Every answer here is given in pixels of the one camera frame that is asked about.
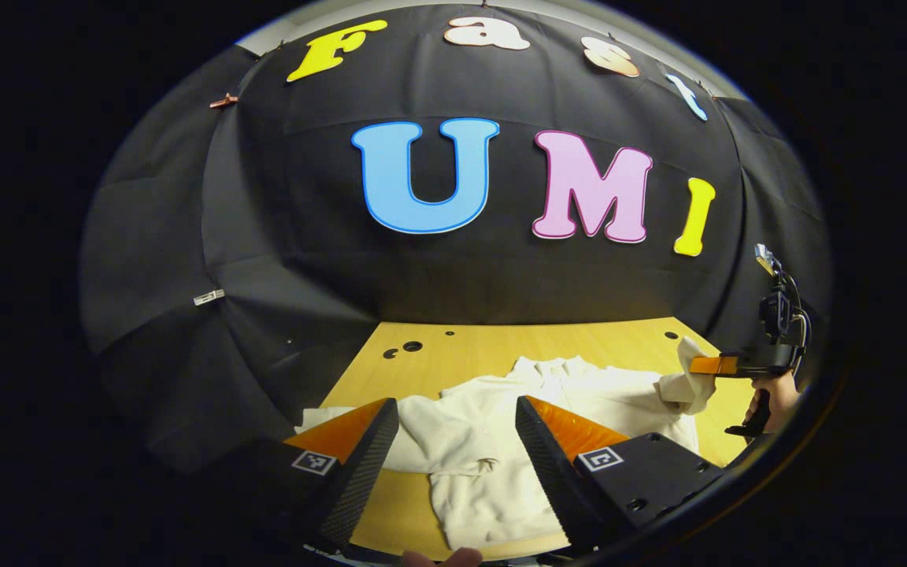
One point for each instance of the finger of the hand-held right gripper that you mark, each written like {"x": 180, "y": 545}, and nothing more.
{"x": 709, "y": 365}

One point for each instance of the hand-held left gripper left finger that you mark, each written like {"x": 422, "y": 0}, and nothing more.
{"x": 359, "y": 480}

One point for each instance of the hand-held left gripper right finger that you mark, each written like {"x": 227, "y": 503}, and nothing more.
{"x": 552, "y": 472}

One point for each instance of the white garment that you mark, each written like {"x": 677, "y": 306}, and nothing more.
{"x": 485, "y": 457}

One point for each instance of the black backdrop cloth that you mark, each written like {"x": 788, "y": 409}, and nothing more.
{"x": 327, "y": 260}

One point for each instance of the copper clip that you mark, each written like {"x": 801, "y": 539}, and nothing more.
{"x": 223, "y": 101}

